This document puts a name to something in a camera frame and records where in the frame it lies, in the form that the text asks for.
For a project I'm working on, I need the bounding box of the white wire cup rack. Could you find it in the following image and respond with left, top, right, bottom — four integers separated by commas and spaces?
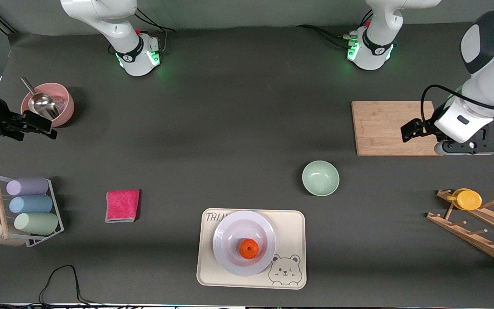
0, 173, 64, 248

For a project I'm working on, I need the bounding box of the blue cup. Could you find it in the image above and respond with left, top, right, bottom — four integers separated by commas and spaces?
9, 195, 53, 214

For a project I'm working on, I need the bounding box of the cream bear print tray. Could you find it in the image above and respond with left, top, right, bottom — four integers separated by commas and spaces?
196, 208, 307, 290

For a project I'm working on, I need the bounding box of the black base cable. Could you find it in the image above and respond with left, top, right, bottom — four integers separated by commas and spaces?
295, 24, 359, 48
136, 6, 176, 33

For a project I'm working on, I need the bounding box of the orange fruit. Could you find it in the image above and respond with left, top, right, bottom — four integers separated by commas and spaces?
239, 239, 259, 260

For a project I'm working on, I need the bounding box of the pink folded cloth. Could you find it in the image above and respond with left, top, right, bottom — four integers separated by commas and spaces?
105, 189, 141, 223

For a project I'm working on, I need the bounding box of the white plate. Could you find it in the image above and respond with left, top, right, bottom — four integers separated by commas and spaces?
212, 210, 277, 277

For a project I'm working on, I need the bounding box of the yellow cup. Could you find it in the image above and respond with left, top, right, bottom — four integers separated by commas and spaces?
446, 188, 483, 211

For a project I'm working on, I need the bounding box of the black table cable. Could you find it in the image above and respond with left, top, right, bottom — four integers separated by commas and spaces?
0, 265, 145, 309

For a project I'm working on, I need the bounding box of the purple cup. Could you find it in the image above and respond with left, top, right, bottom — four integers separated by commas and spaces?
6, 178, 49, 197

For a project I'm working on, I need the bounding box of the light green cup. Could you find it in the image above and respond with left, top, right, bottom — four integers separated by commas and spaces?
14, 212, 59, 236

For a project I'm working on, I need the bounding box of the pink bowl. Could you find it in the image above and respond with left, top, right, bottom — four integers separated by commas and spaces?
21, 83, 75, 128

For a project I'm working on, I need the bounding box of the wooden cutting board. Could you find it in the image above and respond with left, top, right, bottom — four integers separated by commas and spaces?
352, 101, 443, 157

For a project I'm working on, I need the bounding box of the black left base cable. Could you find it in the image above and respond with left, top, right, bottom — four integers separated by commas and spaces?
295, 24, 359, 48

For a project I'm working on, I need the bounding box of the metal scoop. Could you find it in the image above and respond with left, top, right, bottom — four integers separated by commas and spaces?
21, 76, 60, 122

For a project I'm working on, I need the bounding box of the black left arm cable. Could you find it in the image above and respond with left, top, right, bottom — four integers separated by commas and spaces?
421, 84, 494, 126

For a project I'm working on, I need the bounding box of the black right base cable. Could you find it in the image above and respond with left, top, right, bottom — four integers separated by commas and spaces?
136, 6, 176, 33

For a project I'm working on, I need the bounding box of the pale green bowl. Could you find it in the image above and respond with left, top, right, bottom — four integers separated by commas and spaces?
302, 161, 340, 197

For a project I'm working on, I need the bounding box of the wooden peg drying rack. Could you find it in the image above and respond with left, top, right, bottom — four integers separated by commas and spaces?
426, 189, 494, 270

